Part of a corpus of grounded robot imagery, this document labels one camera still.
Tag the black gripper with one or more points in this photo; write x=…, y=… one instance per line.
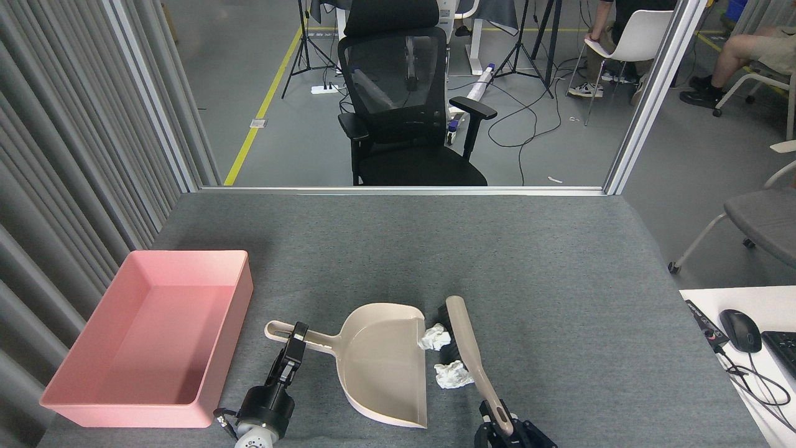
x=267, y=407

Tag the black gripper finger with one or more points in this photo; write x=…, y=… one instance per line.
x=532, y=438
x=488, y=435

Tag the white paper wad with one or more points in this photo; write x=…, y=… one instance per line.
x=453, y=375
x=434, y=338

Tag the beige plastic dustpan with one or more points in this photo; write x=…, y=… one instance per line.
x=379, y=367

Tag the beige brush black bristles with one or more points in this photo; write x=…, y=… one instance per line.
x=466, y=336

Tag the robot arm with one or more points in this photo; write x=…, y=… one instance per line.
x=255, y=439

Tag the pink plastic bin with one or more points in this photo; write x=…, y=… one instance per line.
x=143, y=311

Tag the white desk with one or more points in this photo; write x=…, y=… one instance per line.
x=721, y=386

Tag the black remote red button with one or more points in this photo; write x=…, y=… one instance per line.
x=706, y=322

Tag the black computer mouse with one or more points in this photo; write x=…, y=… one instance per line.
x=740, y=330

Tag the metal floor outlet plate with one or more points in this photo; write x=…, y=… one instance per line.
x=259, y=123

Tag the black keyboard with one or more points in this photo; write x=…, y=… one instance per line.
x=783, y=348

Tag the white power strip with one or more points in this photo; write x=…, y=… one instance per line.
x=324, y=89

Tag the black mesh office chair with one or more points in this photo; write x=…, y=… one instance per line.
x=404, y=81

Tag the grey curtain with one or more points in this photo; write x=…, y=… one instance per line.
x=50, y=155

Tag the grey padded office chair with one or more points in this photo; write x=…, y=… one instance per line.
x=765, y=224

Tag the black tripod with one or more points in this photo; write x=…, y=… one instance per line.
x=516, y=56
x=305, y=43

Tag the white tube purple end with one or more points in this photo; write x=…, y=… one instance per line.
x=480, y=84

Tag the white stand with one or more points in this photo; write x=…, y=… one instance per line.
x=477, y=43

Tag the seated person white shoes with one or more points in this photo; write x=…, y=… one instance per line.
x=600, y=62

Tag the white plastic chair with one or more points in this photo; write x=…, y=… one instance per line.
x=640, y=37

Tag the seated person bare legs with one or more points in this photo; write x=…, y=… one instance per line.
x=740, y=56

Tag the silver table rail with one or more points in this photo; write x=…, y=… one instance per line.
x=404, y=190

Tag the silver frame post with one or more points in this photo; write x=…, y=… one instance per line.
x=659, y=81
x=155, y=99

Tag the white frame wheeled chair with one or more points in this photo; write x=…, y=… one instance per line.
x=752, y=78

